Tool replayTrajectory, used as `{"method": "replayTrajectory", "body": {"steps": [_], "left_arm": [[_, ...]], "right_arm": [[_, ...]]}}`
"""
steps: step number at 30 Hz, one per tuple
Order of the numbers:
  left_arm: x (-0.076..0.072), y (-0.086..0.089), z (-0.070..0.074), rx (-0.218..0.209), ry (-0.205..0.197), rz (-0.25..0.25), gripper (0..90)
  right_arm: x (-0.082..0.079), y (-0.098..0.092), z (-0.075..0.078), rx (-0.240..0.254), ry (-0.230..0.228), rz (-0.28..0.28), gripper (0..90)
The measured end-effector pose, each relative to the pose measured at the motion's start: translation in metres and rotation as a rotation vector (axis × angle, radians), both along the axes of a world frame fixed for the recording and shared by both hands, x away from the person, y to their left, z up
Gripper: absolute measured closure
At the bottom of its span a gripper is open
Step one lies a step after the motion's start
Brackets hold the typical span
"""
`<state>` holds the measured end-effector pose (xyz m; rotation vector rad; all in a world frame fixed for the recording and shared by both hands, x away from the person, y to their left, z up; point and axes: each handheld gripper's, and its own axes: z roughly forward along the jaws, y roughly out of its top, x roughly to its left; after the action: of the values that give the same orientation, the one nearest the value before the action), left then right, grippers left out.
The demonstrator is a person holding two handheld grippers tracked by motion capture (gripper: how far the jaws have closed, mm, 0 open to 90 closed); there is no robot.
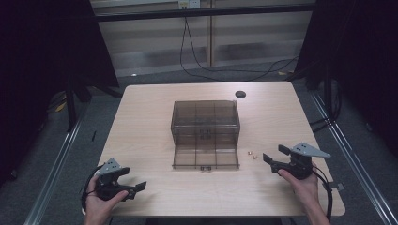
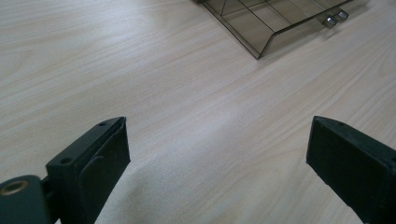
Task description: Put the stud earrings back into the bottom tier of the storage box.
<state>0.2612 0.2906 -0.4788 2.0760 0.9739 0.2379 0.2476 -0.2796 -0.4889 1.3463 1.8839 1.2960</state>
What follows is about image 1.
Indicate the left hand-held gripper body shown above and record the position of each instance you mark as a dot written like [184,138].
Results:
[106,182]

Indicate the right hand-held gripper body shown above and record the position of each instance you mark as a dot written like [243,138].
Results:
[302,162]

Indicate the smoky transparent drawer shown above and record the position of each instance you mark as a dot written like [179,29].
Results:
[205,156]

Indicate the smoky transparent storage box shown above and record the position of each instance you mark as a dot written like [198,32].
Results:
[205,120]

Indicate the person's left hand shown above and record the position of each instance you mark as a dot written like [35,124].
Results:
[100,204]

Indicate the person's right hand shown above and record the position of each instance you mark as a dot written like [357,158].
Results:
[302,187]

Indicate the black round table grommet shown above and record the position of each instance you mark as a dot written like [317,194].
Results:
[240,94]

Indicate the black metal stand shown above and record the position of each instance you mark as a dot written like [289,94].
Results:
[328,93]
[71,103]

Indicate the yellow floor tape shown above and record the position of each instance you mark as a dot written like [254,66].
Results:
[61,107]

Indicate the dark curtain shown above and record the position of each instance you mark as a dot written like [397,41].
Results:
[47,62]
[359,62]

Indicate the black horizontal bar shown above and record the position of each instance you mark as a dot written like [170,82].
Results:
[203,12]

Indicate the metal floor rail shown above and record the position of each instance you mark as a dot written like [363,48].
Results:
[356,168]
[53,175]

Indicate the white wall socket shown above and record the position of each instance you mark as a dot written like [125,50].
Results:
[188,3]

